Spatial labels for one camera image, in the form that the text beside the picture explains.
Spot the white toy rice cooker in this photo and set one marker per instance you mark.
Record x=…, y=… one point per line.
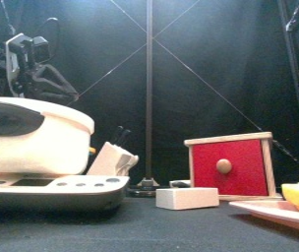
x=47, y=154

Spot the black stick utensil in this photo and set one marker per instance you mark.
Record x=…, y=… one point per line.
x=123, y=138
x=116, y=134

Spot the small yellow toy piece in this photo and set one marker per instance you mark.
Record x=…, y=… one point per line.
x=92, y=150

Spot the black pole base foot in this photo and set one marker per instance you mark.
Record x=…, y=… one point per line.
x=146, y=188

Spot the small white grey object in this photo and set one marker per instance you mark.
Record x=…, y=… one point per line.
x=178, y=183

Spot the white rectangular block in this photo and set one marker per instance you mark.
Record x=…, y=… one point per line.
x=186, y=198

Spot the wooden box with red drawer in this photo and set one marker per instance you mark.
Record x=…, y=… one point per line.
x=233, y=167

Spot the pink plate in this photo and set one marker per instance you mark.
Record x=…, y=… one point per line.
x=274, y=211

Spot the yellow toy food piece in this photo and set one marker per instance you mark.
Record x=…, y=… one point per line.
x=298, y=194

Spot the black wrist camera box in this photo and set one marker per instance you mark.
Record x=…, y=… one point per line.
x=42, y=49

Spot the thin vertical frame pole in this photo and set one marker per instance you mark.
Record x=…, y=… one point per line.
x=149, y=88

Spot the black slanted frame post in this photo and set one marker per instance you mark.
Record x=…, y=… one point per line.
x=297, y=82

